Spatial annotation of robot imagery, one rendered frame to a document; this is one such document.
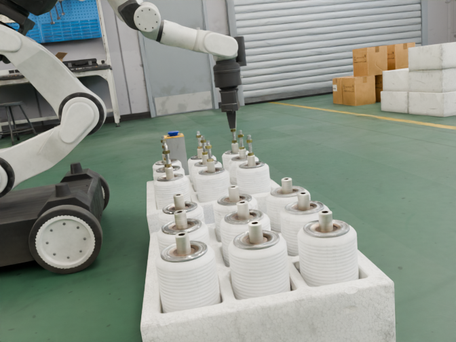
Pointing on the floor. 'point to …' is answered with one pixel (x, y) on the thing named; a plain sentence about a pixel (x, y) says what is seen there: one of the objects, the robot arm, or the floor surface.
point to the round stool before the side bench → (14, 121)
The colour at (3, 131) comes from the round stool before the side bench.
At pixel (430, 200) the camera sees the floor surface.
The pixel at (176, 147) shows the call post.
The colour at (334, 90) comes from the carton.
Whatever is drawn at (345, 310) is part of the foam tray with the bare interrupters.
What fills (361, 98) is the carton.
